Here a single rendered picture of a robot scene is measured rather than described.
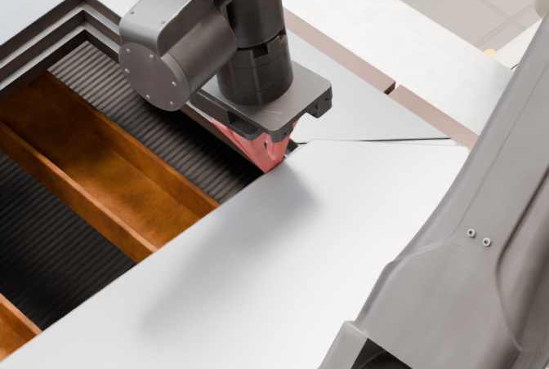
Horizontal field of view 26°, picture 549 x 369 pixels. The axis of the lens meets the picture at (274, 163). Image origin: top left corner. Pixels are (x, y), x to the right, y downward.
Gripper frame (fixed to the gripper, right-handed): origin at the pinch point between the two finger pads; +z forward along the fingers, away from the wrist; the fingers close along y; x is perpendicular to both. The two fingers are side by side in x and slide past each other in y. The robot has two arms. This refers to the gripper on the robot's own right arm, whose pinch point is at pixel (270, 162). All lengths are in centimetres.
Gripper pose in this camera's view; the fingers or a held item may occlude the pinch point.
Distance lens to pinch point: 96.1
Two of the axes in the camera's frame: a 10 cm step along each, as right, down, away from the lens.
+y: 7.1, 4.5, -5.4
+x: 6.9, -5.8, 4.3
